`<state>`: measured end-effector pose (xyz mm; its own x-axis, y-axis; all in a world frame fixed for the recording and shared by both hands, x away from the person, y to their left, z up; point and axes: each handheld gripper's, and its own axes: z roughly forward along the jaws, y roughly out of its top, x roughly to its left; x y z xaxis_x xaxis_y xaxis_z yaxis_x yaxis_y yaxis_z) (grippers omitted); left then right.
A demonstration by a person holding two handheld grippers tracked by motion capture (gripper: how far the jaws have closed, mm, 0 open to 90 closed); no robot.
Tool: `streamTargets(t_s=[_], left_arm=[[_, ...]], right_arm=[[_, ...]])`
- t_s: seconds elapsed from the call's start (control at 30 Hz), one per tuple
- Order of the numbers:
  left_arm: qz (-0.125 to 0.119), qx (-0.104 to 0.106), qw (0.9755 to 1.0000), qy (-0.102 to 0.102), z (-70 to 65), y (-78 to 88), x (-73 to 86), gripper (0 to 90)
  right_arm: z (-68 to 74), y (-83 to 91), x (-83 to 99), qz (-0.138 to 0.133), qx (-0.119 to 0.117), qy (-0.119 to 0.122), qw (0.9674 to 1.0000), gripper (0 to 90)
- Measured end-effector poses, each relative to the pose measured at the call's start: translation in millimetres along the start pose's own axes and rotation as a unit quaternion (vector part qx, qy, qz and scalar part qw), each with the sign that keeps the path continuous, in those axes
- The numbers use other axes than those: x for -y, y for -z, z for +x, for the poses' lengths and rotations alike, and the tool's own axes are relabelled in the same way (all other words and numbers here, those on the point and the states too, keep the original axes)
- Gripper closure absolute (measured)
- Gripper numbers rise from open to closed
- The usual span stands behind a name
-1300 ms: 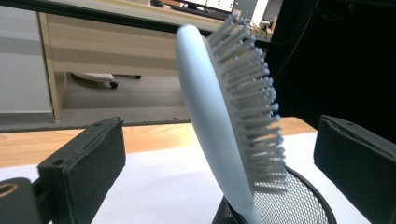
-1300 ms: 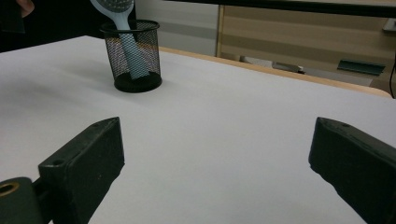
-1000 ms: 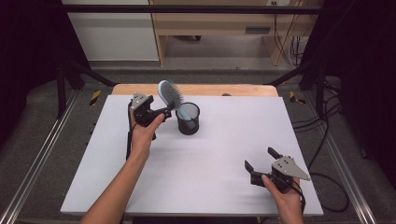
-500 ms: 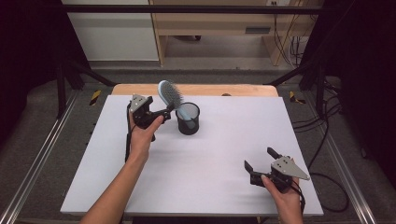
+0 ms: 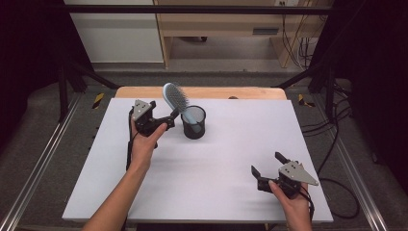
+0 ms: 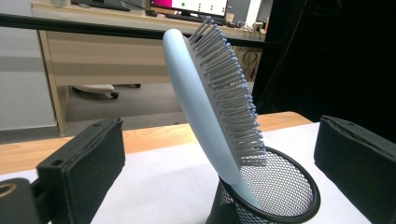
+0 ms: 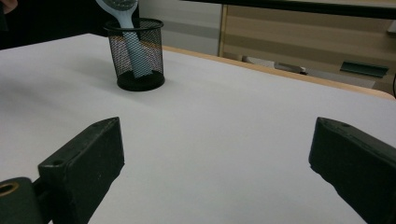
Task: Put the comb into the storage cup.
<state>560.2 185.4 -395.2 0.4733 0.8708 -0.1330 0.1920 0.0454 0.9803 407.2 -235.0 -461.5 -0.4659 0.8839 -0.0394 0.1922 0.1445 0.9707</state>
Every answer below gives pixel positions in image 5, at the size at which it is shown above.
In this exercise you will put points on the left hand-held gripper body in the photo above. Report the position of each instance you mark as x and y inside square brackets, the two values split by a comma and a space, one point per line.
[146, 123]

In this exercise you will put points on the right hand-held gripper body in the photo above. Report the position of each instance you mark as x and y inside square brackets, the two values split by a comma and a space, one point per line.
[296, 173]

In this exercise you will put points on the light blue hairbrush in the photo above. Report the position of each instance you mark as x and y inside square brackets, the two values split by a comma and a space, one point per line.
[174, 96]

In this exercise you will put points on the black mesh pen cup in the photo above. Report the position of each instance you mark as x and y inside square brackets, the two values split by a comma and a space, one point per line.
[192, 134]

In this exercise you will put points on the person's left hand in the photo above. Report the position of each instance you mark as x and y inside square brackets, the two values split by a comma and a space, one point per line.
[142, 150]

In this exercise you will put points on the person's right hand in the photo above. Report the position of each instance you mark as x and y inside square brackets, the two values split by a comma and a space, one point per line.
[296, 208]

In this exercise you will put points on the white table cover board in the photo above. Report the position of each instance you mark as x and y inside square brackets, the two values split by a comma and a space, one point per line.
[208, 173]

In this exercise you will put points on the yellow black tape strip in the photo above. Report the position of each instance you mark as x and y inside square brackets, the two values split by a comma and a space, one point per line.
[302, 100]
[98, 100]

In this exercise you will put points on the white cabinet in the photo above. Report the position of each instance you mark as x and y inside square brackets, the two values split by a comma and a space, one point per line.
[118, 38]

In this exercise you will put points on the wooden desk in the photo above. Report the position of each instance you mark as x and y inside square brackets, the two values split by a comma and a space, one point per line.
[208, 29]

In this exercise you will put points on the black curtain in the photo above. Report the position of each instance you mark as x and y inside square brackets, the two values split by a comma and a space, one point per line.
[375, 64]
[29, 48]

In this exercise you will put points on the aluminium floor rail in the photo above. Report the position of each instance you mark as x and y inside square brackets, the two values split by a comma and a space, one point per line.
[362, 192]
[41, 160]

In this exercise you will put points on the black metal frame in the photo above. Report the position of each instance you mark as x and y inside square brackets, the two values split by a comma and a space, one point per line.
[192, 9]

